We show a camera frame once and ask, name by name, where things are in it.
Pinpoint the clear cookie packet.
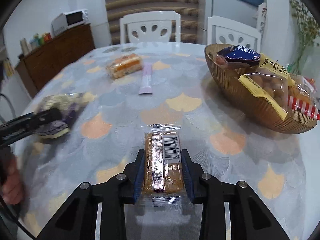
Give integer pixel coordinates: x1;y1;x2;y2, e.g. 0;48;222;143
288;73;316;106

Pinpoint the patterned fan-print tablecloth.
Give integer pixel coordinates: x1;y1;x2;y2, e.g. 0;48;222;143
15;46;306;239

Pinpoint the amber ribbed glass bowl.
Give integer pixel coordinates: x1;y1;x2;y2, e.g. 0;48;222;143
204;44;317;134

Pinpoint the white microwave oven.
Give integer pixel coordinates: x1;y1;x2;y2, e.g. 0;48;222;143
52;9;88;36

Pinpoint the striped brown window blind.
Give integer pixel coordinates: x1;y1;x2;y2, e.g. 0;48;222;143
105;0;199;44

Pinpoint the purple snack packet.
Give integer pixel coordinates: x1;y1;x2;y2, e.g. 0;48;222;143
35;93;87;139

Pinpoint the white refrigerator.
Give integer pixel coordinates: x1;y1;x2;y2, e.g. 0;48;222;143
197;0;259;44

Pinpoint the white dining chair far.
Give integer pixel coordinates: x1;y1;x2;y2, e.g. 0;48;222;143
207;16;261;52

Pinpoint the white dining chair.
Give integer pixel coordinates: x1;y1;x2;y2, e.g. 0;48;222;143
207;16;261;52
119;10;181;44

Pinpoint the blue snack bag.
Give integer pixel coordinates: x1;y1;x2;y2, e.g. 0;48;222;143
217;45;260;67

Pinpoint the red white striped packet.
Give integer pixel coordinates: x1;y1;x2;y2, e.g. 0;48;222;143
288;96;320;120

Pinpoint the brown wafer snack bar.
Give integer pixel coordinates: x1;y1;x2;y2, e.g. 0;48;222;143
140;123;188;208

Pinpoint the orange layered cake pack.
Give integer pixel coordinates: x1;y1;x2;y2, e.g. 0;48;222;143
106;54;143;79

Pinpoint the white dining chair near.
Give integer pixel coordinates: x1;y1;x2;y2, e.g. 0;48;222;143
119;10;181;44

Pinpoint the lilac stick sachet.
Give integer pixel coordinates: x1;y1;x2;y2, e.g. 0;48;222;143
138;63;153;95

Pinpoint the yellow snack packet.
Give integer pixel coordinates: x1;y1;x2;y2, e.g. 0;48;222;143
239;54;295;120

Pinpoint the glass vase with flowers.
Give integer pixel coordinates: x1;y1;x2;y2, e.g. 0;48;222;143
289;0;319;74

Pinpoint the dark wooden cabinet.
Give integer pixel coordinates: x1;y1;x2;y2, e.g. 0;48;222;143
16;24;95;98

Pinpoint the person's left hand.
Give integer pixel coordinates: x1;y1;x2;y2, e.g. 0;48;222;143
1;153;24;205

